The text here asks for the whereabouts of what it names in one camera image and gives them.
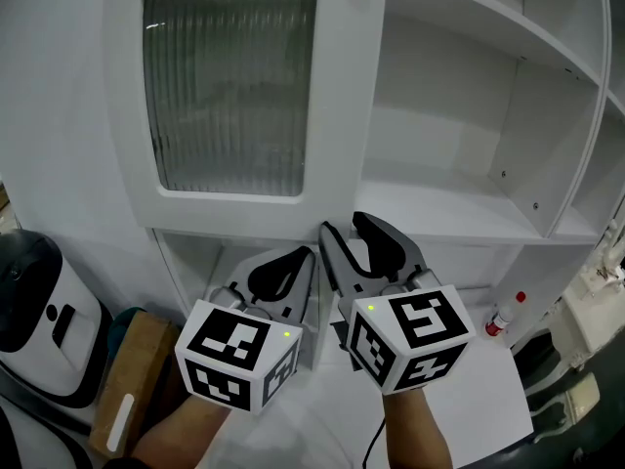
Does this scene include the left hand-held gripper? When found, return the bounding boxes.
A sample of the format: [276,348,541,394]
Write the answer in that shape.
[174,245,320,416]

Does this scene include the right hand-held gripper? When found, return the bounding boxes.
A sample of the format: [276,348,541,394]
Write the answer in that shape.
[317,210,478,397]

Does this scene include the white cabinet shelf unit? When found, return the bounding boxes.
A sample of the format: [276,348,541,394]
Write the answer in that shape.
[104,0,625,374]

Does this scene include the white cabinet ribbed glass door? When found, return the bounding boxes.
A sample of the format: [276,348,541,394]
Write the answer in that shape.
[104,0,390,243]

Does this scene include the person's left forearm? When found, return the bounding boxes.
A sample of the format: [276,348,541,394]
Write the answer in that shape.
[130,392,235,469]

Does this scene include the person's right forearm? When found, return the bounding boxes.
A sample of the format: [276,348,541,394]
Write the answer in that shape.
[382,386,454,469]

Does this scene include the clear bottle red cap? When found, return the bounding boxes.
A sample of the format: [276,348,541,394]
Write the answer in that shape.
[483,290,528,338]

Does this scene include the brown cardboard box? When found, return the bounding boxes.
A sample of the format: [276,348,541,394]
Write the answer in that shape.
[87,309,185,460]

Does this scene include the white black robot appliance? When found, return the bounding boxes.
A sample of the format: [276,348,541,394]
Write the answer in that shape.
[0,229,116,469]

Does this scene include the silver fisheye gripper camera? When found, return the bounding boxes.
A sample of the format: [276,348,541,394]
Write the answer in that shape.
[403,265,443,292]
[207,284,246,315]

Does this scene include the black cable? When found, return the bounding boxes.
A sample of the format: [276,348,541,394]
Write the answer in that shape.
[360,415,388,469]

